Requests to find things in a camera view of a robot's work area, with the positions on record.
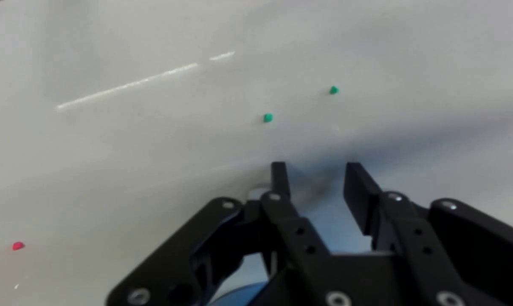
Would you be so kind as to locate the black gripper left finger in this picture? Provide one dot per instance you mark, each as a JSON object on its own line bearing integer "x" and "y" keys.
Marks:
{"x": 295, "y": 249}

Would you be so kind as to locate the green cereal piece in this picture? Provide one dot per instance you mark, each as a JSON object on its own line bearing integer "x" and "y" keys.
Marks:
{"x": 333, "y": 89}
{"x": 266, "y": 118}

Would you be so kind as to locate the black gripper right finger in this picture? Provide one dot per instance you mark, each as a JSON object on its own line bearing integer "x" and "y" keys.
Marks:
{"x": 436, "y": 249}

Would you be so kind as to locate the red cereal piece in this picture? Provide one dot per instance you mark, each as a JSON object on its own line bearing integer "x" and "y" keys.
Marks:
{"x": 17, "y": 246}

